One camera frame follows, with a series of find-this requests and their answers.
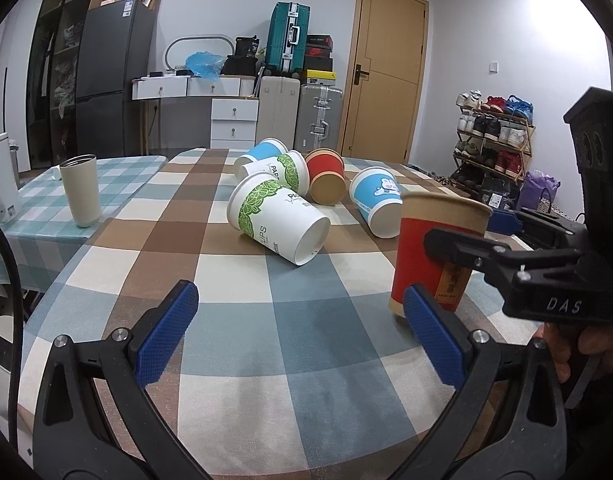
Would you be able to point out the silver suitcase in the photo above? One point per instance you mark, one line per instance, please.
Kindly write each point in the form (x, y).
(319, 115)

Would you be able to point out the dark glass cabinet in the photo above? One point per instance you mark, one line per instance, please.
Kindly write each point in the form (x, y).
(56, 60)

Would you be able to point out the white drawer dresser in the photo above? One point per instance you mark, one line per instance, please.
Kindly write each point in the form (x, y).
(226, 110)

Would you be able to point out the red and brown paper cup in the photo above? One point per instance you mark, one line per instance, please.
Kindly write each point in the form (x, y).
(416, 260)

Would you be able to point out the oval mirror frame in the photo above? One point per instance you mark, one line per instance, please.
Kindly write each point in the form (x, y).
(172, 45)

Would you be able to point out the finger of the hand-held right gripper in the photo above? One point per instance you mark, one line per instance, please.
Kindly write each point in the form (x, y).
(504, 221)
(479, 252)

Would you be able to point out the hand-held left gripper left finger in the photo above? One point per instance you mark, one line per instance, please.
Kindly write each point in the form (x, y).
(167, 332)

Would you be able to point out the green checked tablecloth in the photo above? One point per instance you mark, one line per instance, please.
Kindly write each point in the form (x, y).
(36, 215)

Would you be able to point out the black and red shoe box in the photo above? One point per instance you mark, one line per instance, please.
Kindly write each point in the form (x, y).
(319, 47)

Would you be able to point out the yellow shoe box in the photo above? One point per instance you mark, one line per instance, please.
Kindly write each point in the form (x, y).
(319, 77)

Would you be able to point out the purple bag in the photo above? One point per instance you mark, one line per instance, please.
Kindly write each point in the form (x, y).
(536, 187)

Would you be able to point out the plain blue paper cup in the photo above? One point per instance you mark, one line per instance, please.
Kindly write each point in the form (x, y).
(266, 150)

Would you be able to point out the wooden door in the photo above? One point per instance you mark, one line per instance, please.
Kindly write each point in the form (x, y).
(386, 75)

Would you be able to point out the brown blue checked tablecloth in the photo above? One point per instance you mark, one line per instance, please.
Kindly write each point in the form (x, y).
(266, 335)

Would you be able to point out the beige suitcase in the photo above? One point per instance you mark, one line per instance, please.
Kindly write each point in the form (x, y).
(276, 110)

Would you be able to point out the row of shoes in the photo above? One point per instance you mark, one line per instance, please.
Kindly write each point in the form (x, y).
(491, 130)

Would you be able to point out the person's right hand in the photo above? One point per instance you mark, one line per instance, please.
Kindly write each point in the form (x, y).
(556, 347)

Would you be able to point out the shoe rack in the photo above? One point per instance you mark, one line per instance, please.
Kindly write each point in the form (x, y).
(529, 135)

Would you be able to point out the blue bear print paper cup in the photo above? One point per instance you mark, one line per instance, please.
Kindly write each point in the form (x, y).
(374, 195)

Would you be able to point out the beige steel tumbler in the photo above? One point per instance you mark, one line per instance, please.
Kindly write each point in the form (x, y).
(81, 190)

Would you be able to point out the dark grey fridge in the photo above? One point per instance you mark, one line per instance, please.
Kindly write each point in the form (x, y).
(111, 80)

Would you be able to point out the large green leaf paper cup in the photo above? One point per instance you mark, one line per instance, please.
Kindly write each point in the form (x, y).
(276, 220)

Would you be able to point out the black bag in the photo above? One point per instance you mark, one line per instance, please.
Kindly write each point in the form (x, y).
(241, 57)

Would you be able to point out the teal suitcase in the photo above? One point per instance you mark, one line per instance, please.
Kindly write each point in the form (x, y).
(281, 35)

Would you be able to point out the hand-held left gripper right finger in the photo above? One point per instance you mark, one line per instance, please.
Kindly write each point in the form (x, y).
(434, 340)

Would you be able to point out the blue plastic bag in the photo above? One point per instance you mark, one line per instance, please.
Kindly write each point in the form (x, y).
(204, 65)

